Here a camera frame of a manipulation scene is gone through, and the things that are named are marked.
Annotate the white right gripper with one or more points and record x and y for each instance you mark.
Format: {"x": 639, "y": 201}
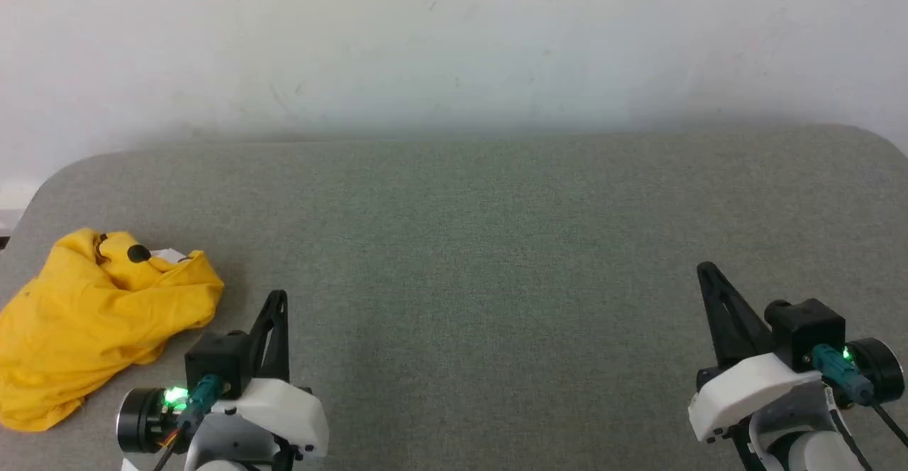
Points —
{"x": 745, "y": 386}

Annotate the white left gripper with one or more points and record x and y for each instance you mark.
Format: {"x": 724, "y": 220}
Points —
{"x": 284, "y": 407}

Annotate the yellow shirt with print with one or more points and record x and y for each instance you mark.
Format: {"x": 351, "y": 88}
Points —
{"x": 85, "y": 322}

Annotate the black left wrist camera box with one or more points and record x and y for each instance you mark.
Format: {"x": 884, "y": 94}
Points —
{"x": 216, "y": 357}

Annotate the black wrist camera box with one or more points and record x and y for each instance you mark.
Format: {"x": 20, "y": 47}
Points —
{"x": 216, "y": 357}
{"x": 805, "y": 329}

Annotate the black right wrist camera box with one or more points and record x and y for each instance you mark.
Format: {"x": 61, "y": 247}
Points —
{"x": 805, "y": 329}

